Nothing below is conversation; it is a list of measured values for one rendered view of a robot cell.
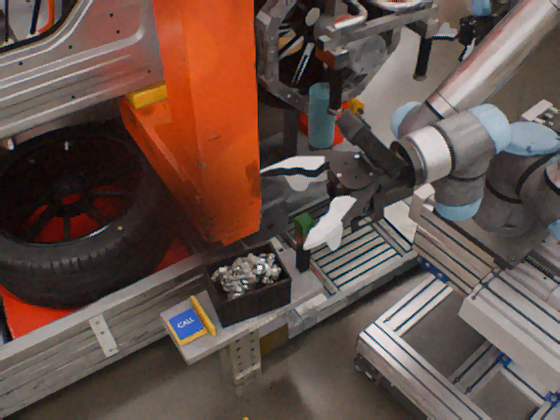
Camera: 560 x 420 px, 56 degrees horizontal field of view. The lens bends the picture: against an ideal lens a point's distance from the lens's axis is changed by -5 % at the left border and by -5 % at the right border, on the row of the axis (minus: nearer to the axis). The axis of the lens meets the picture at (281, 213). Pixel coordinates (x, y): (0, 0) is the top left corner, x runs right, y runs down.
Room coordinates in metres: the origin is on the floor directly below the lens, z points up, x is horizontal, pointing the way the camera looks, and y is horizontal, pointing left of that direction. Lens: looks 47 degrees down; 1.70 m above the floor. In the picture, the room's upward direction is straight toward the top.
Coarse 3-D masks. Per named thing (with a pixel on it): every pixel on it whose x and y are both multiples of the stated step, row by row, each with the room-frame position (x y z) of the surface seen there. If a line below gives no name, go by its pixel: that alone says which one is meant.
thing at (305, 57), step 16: (304, 0) 1.66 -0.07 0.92; (320, 0) 1.64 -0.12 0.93; (304, 16) 1.61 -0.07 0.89; (368, 16) 1.76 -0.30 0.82; (304, 32) 1.66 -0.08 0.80; (256, 48) 1.50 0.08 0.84; (288, 48) 1.58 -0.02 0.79; (304, 48) 1.62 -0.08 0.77; (288, 64) 1.77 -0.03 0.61; (304, 64) 1.62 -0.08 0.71; (320, 64) 1.75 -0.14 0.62; (288, 80) 1.60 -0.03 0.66; (304, 80) 1.66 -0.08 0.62; (320, 80) 1.66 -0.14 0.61
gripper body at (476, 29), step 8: (472, 16) 1.61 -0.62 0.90; (480, 16) 1.62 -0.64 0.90; (488, 16) 1.62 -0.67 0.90; (464, 24) 1.59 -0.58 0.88; (472, 24) 1.56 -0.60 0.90; (480, 24) 1.56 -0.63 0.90; (488, 24) 1.60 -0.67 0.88; (464, 32) 1.58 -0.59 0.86; (472, 32) 1.54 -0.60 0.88; (480, 32) 1.56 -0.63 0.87; (488, 32) 1.61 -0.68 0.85; (464, 40) 1.57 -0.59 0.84; (472, 40) 1.55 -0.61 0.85; (480, 40) 1.57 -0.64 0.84
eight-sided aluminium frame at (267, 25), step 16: (272, 0) 1.47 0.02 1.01; (288, 0) 1.46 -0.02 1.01; (400, 0) 1.69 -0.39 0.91; (256, 16) 1.46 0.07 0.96; (272, 16) 1.42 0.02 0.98; (256, 32) 1.46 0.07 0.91; (272, 32) 1.42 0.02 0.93; (384, 32) 1.72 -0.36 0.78; (400, 32) 1.71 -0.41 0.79; (272, 48) 1.43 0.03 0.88; (272, 64) 1.43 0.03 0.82; (272, 80) 1.42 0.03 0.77; (352, 80) 1.65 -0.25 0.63; (368, 80) 1.64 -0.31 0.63; (288, 96) 1.46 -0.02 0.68; (304, 96) 1.55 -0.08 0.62; (352, 96) 1.60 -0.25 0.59; (304, 112) 1.49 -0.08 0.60
